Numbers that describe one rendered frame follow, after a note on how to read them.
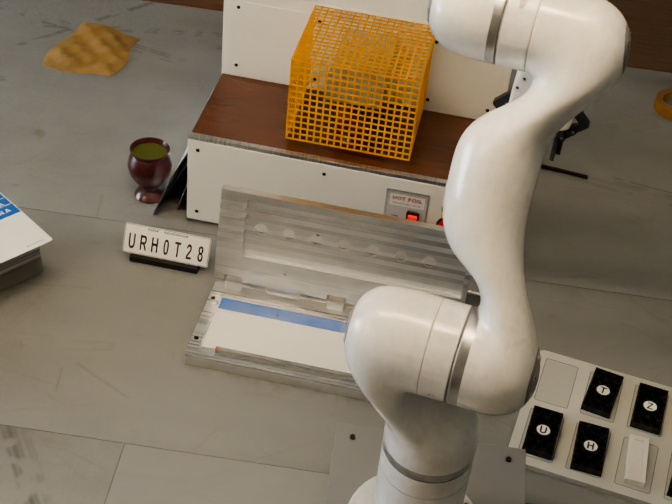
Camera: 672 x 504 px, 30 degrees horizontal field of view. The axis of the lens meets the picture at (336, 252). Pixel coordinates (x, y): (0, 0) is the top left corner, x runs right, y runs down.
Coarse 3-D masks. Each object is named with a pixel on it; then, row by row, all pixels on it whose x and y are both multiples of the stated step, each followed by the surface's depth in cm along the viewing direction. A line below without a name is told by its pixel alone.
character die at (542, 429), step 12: (540, 408) 206; (540, 420) 205; (552, 420) 204; (528, 432) 201; (540, 432) 201; (552, 432) 202; (528, 444) 200; (540, 444) 200; (552, 444) 200; (540, 456) 199
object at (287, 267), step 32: (224, 192) 213; (256, 192) 213; (224, 224) 215; (256, 224) 216; (288, 224) 215; (320, 224) 213; (352, 224) 212; (384, 224) 210; (416, 224) 210; (224, 256) 218; (256, 256) 218; (288, 256) 217; (320, 256) 216; (352, 256) 215; (384, 256) 214; (416, 256) 213; (448, 256) 212; (288, 288) 219; (320, 288) 218; (352, 288) 217; (416, 288) 215; (448, 288) 215
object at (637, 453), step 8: (632, 440) 202; (640, 440) 202; (648, 440) 202; (632, 448) 200; (640, 448) 201; (632, 456) 199; (640, 456) 200; (632, 464) 198; (640, 464) 198; (632, 472) 197; (640, 472) 197; (624, 480) 196; (632, 480) 195; (640, 480) 195
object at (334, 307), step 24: (216, 288) 222; (240, 288) 221; (264, 288) 221; (312, 312) 219; (336, 312) 219; (192, 336) 211; (192, 360) 209; (216, 360) 208; (240, 360) 208; (288, 384) 208; (312, 384) 207; (336, 384) 206
